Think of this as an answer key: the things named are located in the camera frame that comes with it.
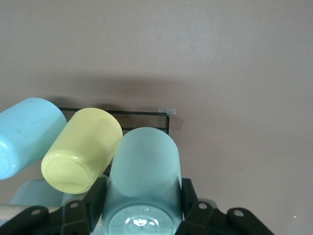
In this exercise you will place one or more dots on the pale green cup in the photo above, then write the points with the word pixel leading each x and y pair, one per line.
pixel 146 159

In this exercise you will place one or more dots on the yellow cup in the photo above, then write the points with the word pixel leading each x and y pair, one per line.
pixel 85 142

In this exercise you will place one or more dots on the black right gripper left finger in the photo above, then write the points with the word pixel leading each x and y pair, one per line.
pixel 78 218

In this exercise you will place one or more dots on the light blue cup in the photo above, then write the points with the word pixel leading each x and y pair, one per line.
pixel 27 132

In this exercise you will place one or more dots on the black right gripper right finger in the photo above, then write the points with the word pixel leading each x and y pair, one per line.
pixel 207 220

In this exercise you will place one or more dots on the clear tape piece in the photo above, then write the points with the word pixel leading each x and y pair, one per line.
pixel 167 111

